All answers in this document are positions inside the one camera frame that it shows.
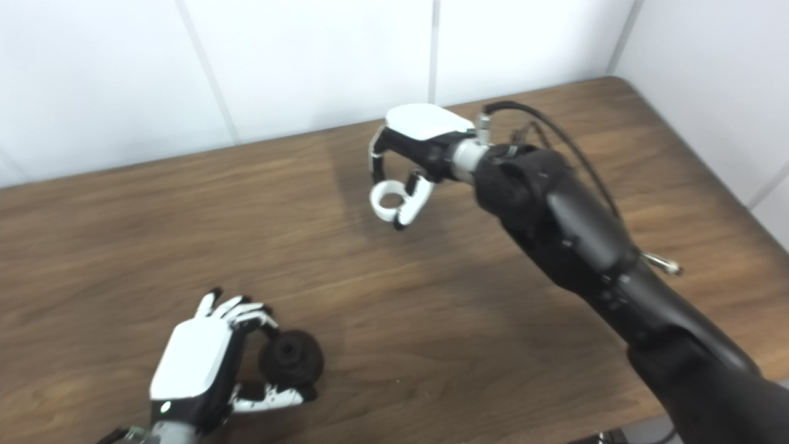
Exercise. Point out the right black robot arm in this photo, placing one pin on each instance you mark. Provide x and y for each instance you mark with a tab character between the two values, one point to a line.
573	228

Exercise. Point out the round black part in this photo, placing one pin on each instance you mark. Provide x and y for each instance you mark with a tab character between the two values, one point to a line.
293	361

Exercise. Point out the silver metal plug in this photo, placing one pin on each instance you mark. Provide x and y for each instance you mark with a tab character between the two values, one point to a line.
662	264

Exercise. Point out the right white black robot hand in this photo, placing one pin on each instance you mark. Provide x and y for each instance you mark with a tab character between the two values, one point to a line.
425	126

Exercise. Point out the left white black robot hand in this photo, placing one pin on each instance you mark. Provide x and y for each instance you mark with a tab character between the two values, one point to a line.
191	357

